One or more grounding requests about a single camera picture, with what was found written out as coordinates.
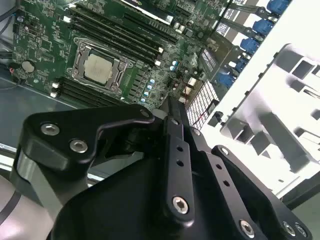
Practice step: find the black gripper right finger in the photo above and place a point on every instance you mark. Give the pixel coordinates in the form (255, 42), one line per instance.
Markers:
(250, 190)

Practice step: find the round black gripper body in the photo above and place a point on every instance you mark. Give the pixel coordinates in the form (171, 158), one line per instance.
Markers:
(112, 212)

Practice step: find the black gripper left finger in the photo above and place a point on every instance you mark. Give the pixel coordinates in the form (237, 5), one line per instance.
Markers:
(62, 130)

